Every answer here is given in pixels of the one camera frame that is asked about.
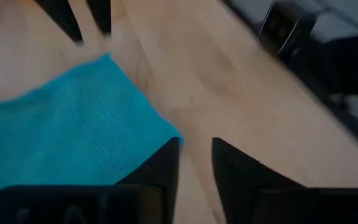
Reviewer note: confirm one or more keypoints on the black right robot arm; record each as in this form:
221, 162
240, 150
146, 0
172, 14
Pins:
353, 62

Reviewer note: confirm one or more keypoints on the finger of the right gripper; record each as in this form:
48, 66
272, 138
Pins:
62, 18
101, 14

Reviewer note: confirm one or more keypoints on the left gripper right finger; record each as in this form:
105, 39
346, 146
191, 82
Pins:
238, 180

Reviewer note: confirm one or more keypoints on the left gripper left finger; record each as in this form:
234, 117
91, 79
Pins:
163, 174

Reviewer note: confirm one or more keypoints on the teal microfiber towel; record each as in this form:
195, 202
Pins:
73, 124

